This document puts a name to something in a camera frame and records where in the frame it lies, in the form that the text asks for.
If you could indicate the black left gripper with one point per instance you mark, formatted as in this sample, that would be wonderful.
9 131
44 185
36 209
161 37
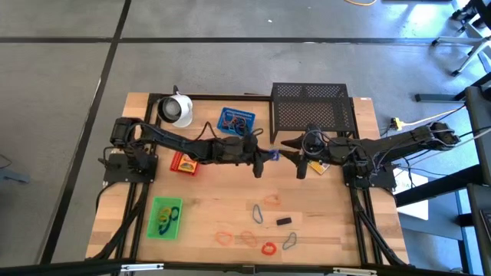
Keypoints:
253 153

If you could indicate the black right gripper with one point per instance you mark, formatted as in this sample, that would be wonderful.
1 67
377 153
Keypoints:
316 149

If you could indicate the blue rubber band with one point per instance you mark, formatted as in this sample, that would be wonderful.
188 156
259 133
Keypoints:
275 155
234 127
253 216

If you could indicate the thin black rubber band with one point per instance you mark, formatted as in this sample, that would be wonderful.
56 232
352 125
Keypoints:
242 123

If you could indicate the orange rubber band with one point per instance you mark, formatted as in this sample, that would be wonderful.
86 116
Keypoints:
216 237
226 122
264 199
241 235

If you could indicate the wide black rubber band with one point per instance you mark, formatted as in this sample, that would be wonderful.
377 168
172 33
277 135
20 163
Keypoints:
284 221
175 214

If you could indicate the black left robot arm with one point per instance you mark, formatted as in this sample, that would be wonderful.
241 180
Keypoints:
172 143

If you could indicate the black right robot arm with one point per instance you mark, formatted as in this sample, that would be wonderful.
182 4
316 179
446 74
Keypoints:
403 143

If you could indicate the black mesh metal shelf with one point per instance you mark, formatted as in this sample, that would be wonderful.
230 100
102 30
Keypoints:
310 111

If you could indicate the blue plastic basket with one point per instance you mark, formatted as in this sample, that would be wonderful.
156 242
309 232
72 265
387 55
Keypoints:
249 115

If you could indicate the red plastic basket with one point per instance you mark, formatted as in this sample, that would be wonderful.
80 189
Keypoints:
175 163

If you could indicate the grey-blue rubber band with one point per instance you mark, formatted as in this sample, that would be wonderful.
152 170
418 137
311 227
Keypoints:
284 245

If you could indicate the white cylindrical lamp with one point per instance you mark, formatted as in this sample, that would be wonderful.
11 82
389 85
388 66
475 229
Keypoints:
184 111

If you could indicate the red rubber band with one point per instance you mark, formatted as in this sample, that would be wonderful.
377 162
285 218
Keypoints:
263 249

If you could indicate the yellow power plug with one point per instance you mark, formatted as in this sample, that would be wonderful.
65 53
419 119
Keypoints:
397 123

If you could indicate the white board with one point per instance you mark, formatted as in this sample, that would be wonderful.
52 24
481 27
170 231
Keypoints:
416 207

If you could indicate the green plastic basket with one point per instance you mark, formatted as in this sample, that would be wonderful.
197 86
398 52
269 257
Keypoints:
153 230

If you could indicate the black support beam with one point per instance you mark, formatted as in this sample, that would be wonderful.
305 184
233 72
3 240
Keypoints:
437 188

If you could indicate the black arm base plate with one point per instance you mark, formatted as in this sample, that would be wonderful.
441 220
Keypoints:
115 172
387 180

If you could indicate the black table frame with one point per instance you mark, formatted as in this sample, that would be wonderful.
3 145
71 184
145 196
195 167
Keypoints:
149 111

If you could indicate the silver frame bracket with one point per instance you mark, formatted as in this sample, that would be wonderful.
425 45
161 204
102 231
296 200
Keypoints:
142 267
354 271

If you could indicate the white metal leg frame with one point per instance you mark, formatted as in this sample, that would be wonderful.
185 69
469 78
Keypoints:
468 42

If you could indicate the black overhead frame bar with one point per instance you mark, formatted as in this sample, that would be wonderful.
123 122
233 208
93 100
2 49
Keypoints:
57 268

